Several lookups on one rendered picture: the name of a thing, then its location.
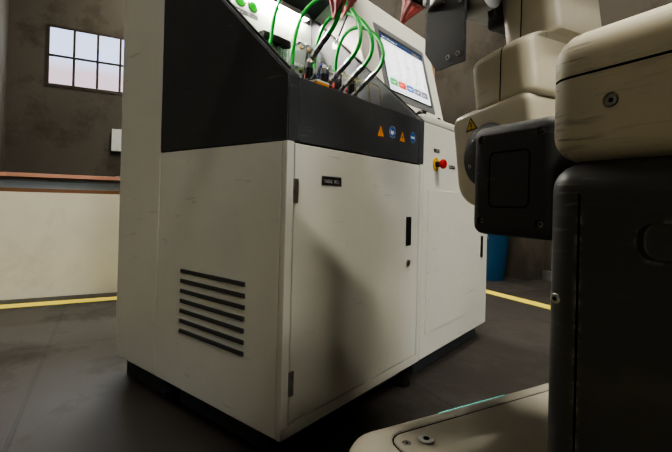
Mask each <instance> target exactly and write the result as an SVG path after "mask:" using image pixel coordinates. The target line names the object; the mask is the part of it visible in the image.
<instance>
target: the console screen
mask: <svg viewBox="0 0 672 452"><path fill-rule="evenodd" d="M373 27H374V32H375V33H376V34H377V35H378V36H379V37H380V39H381V41H382V43H383V45H384V48H385V60H384V64H383V66H382V73H383V79H384V83H385V84H386V85H387V86H388V87H389V88H390V89H391V90H392V91H393V92H394V93H395V94H396V95H397V96H399V97H400V98H401V99H402V100H403V101H404V102H405V103H406V104H409V105H411V106H414V107H416V108H419V109H421V110H424V111H426V112H429V113H431V114H434V115H435V110H434V105H433V101H432V96H431V91H430V86H429V81H428V77H427V72H426V67H425V62H424V58H423V53H422V52H421V51H419V50H418V49H416V48H415V47H413V46H411V45H410V44H408V43H407V42H405V41H404V40H402V39H400V38H399V37H397V36H396V35H394V34H392V33H391V32H389V31H388V30H386V29H384V28H383V27H381V26H380V25H378V24H376V23H375V22H373ZM376 42H377V47H378V53H379V58H380V60H381V49H380V45H379V43H378V41H377V40H376Z"/></svg>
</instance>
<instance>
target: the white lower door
mask: <svg viewBox="0 0 672 452"><path fill-rule="evenodd" d="M419 170H420V166H419V165H415V164H410V163H404V162H398V161H393V160H387V159H381V158H376V157H370V156H365V155H359V154H353V153H348V152H342V151H337V150H331V149H325V148H320V147H314V146H308V145H303V144H297V143H294V175H293V214H292V253H291V291H290V330H289V368H288V407H287V423H291V422H293V421H294V420H296V419H298V418H300V417H302V416H303V415H305V414H307V413H309V412H311V411H312V410H314V409H316V408H318V407H320V406H322V405H323V404H325V403H327V402H329V401H331V400H332V399H334V398H336V397H338V396H340V395H341V394H343V393H345V392H347V391H349V390H351V389H352V388H354V387H356V386H358V385H360V384H361V383H363V382H365V381H367V380H369V379H370V378H372V377H374V376H376V375H378V374H379V373H381V372H383V371H385V370H387V369H389V368H390V367H392V366H394V365H396V364H398V363H399V362H401V361H403V360H405V359H407V358H408V357H410V356H412V355H414V354H415V333H416V292H417V251H418V211H419Z"/></svg>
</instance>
